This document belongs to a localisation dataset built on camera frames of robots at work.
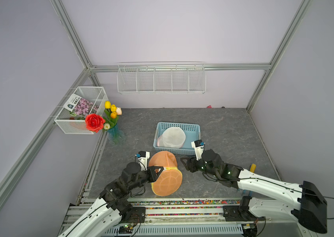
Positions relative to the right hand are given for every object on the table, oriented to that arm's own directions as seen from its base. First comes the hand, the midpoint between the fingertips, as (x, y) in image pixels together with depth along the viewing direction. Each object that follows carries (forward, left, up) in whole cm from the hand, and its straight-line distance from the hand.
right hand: (183, 158), depth 75 cm
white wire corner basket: (+14, +58, +13) cm, 61 cm away
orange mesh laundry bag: (-9, +7, -7) cm, 13 cm away
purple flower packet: (+20, +52, +18) cm, 58 cm away
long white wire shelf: (+54, +12, +12) cm, 56 cm away
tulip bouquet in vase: (+19, +41, -6) cm, 46 cm away
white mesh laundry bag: (+22, +5, -14) cm, 27 cm away
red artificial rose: (+8, +40, +19) cm, 45 cm away
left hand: (-6, +10, 0) cm, 12 cm away
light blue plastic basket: (+28, -9, -16) cm, 33 cm away
